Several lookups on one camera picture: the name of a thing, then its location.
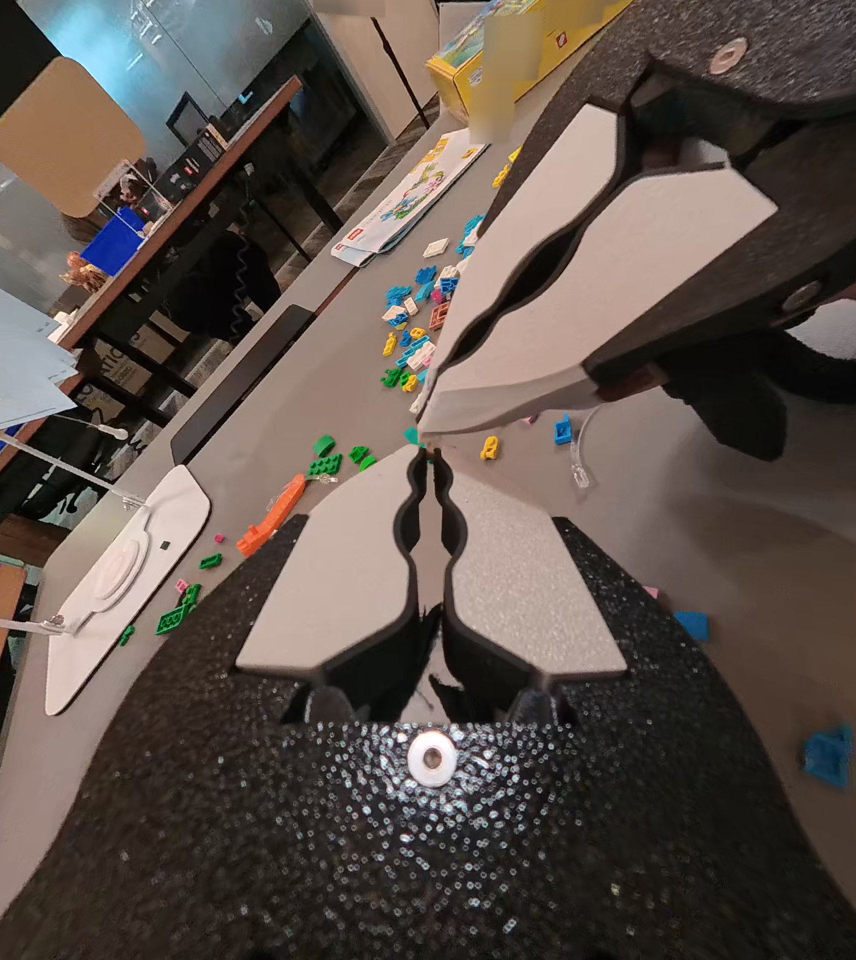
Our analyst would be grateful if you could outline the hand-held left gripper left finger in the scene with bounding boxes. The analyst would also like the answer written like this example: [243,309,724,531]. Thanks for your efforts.
[235,444,429,710]

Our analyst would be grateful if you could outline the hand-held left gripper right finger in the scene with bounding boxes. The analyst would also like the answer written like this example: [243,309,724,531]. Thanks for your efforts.
[434,452,627,714]

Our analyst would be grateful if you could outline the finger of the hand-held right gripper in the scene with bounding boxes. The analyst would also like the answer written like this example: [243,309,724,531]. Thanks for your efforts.
[426,103,630,376]
[416,165,779,438]

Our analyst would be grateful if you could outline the orange lego piece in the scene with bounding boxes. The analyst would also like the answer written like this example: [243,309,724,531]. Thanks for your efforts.
[236,474,307,560]

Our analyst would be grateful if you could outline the scattered green lego pieces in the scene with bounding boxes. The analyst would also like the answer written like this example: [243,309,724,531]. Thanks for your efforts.
[119,433,380,648]

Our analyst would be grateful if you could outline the lego instruction booklet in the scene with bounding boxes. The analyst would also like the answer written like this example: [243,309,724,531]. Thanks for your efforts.
[330,127,490,269]

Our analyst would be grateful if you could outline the pile of blue yellow white lego pieces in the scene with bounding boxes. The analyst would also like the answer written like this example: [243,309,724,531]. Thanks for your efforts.
[379,135,526,399]

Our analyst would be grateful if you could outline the clear curved lego piece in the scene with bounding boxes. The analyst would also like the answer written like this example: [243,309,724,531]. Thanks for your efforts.
[569,408,605,490]

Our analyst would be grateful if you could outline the yellow lego box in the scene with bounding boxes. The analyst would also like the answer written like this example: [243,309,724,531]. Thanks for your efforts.
[426,0,635,125]

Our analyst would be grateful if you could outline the white stand base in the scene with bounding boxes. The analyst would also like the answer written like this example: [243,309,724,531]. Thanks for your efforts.
[44,465,213,717]

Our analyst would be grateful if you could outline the black laptop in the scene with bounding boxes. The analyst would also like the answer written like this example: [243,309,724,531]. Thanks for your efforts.
[170,303,316,468]

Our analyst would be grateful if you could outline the wooden desk with black legs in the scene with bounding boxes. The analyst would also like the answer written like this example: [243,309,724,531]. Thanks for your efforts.
[0,73,346,526]

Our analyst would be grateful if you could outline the blue box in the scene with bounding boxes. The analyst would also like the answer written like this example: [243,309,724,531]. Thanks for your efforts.
[81,206,153,280]

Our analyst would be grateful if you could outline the brown rounded board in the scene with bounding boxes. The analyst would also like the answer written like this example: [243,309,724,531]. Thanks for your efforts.
[0,56,147,220]

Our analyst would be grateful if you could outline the black coiled cable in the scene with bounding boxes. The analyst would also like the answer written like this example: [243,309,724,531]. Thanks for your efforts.
[229,161,258,340]

